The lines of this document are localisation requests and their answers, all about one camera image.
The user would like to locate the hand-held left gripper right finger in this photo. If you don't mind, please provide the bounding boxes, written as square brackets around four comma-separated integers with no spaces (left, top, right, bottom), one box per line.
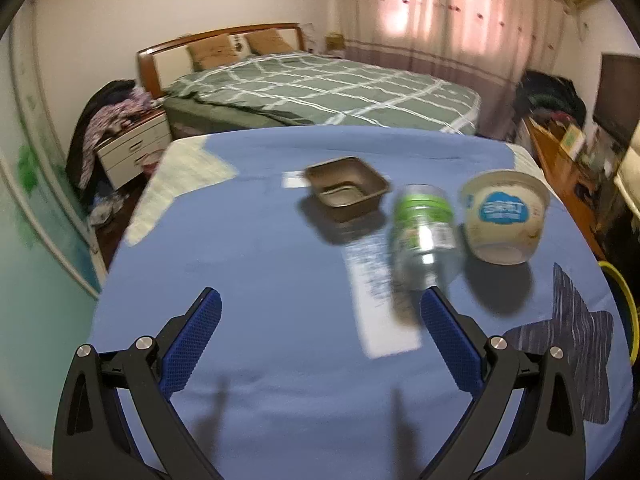
[419,286,587,480]

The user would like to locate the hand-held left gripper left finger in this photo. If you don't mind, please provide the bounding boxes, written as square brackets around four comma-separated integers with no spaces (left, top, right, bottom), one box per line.
[51,287,223,480]

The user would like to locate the clear bottle with green label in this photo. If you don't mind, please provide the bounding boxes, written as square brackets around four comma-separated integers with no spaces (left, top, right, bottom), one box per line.
[391,183,457,306]

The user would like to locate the yellow-rimmed bin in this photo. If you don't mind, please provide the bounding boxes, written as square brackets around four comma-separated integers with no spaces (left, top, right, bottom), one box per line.
[597,260,640,361]

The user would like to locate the blue patterned tablecloth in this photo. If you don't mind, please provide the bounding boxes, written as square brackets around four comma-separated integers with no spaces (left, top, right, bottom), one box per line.
[90,127,633,480]

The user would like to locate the white pudding cup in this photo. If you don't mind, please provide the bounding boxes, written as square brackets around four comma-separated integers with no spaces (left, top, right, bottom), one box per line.
[459,169,552,266]

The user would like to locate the plastic bags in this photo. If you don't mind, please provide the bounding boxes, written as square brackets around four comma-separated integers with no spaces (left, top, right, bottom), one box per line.
[90,195,123,226]

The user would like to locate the brown plastic tray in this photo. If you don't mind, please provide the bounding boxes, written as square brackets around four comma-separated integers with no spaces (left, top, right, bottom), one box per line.
[304,156,392,225]

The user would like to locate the wooden desk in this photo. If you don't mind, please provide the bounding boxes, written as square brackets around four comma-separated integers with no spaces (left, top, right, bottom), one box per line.
[525,115,606,261]

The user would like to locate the white nightstand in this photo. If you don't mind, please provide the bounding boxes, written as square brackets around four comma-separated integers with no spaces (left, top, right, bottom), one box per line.
[95,110,173,191]

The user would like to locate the sliding wardrobe door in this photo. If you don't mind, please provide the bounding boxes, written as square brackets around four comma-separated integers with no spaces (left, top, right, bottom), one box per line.
[0,10,106,301]

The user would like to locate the cream puffer jacket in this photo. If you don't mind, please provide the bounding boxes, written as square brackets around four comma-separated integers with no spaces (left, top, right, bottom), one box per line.
[614,120,640,226]

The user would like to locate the pile of dark clothes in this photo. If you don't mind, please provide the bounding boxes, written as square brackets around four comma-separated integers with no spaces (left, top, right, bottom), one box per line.
[515,71,587,136]

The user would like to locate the green checked duvet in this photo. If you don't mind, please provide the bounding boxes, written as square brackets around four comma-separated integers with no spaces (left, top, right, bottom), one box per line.
[162,52,482,136]

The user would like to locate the wooden bed headboard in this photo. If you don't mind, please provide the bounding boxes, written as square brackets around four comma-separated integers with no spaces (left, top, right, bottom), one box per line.
[136,22,312,98]

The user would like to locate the brown pillow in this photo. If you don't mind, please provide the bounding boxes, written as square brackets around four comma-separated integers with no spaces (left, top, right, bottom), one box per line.
[186,34,238,71]
[245,29,296,56]

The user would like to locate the black television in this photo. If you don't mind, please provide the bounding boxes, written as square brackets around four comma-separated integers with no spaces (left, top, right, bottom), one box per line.
[592,52,640,148]

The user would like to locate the pink curtain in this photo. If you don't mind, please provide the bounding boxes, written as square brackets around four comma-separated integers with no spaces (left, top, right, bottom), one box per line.
[330,0,571,91]

